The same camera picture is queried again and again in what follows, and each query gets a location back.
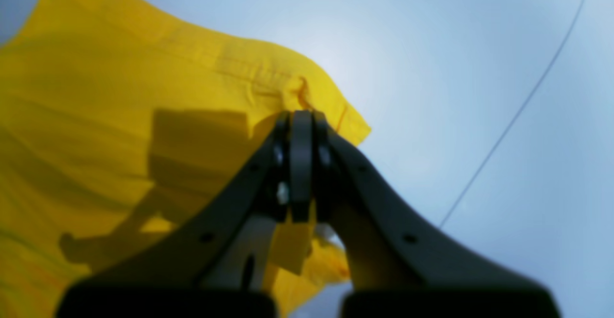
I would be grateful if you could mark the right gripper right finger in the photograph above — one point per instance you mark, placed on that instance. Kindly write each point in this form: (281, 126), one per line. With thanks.
(401, 265)

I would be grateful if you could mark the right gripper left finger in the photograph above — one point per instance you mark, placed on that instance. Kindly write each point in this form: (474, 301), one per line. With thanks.
(210, 267)

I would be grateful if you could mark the yellow T-shirt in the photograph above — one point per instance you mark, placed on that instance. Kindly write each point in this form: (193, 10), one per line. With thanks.
(119, 122)

